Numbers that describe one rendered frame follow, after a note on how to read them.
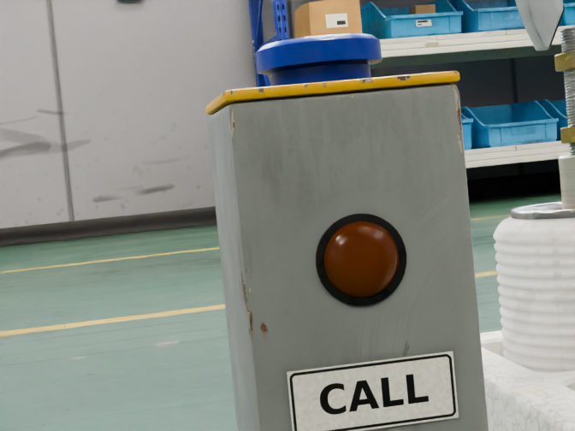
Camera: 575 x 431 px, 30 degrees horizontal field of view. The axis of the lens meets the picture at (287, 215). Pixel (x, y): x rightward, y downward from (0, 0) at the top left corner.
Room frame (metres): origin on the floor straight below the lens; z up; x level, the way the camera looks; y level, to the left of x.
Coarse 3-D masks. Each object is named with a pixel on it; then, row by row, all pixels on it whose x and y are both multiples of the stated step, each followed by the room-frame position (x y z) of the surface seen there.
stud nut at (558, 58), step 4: (572, 52) 0.55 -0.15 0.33; (556, 56) 0.56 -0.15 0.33; (560, 56) 0.56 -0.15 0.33; (564, 56) 0.56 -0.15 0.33; (568, 56) 0.55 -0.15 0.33; (572, 56) 0.55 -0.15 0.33; (556, 60) 0.56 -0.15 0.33; (560, 60) 0.56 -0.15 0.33; (564, 60) 0.56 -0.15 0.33; (568, 60) 0.55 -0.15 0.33; (572, 60) 0.55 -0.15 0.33; (556, 64) 0.56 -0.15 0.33; (560, 64) 0.56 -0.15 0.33; (564, 64) 0.56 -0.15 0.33; (568, 64) 0.55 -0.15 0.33; (572, 64) 0.55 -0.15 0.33; (556, 68) 0.56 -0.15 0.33; (560, 68) 0.56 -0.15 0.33; (564, 68) 0.56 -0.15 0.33; (568, 68) 0.56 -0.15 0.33; (572, 68) 0.56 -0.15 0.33
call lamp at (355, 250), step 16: (352, 224) 0.31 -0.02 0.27; (368, 224) 0.31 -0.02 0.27; (336, 240) 0.31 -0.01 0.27; (352, 240) 0.31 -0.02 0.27; (368, 240) 0.31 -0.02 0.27; (384, 240) 0.31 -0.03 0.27; (336, 256) 0.31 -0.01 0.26; (352, 256) 0.31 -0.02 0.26; (368, 256) 0.31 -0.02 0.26; (384, 256) 0.31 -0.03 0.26; (336, 272) 0.31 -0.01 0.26; (352, 272) 0.31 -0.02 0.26; (368, 272) 0.31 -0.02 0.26; (384, 272) 0.31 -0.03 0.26; (336, 288) 0.31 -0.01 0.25; (352, 288) 0.31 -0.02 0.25; (368, 288) 0.31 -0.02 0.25; (384, 288) 0.31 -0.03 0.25
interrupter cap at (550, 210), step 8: (520, 208) 0.58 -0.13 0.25; (528, 208) 0.59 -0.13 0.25; (536, 208) 0.58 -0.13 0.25; (544, 208) 0.58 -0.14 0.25; (552, 208) 0.58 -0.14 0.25; (560, 208) 0.58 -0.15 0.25; (512, 216) 0.56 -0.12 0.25; (520, 216) 0.55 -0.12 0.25; (528, 216) 0.55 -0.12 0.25; (536, 216) 0.54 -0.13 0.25; (544, 216) 0.54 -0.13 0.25; (552, 216) 0.53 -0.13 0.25; (560, 216) 0.53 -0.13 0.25; (568, 216) 0.53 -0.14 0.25
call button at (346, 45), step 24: (264, 48) 0.34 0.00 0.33; (288, 48) 0.33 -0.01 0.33; (312, 48) 0.33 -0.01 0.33; (336, 48) 0.33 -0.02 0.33; (360, 48) 0.33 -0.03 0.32; (264, 72) 0.34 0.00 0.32; (288, 72) 0.33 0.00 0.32; (312, 72) 0.33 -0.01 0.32; (336, 72) 0.33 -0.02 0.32; (360, 72) 0.34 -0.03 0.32
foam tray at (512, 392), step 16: (496, 336) 0.61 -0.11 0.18; (496, 352) 0.61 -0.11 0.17; (496, 368) 0.53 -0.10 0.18; (512, 368) 0.52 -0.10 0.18; (496, 384) 0.50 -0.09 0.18; (512, 384) 0.49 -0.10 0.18; (528, 384) 0.49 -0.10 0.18; (544, 384) 0.48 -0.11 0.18; (560, 384) 0.48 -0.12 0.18; (496, 400) 0.49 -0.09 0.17; (512, 400) 0.47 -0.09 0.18; (528, 400) 0.46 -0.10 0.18; (544, 400) 0.45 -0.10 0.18; (560, 400) 0.45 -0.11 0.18; (496, 416) 0.49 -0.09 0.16; (512, 416) 0.47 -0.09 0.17; (528, 416) 0.45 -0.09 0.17; (544, 416) 0.44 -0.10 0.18; (560, 416) 0.43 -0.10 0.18
